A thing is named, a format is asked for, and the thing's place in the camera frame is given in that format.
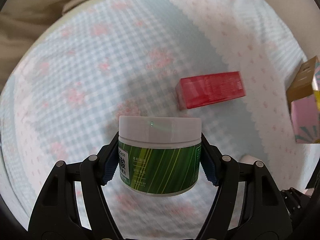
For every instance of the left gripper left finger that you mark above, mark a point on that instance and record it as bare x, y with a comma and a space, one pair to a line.
55, 214

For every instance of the red rectangular box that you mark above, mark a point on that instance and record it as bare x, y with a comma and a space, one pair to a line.
198, 91

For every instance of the pink patterned cardboard box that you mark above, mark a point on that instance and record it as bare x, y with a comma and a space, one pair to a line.
303, 102

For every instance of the beige curtain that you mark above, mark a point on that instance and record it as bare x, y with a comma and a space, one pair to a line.
22, 23

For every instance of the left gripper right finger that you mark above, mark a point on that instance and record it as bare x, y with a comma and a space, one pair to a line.
263, 213

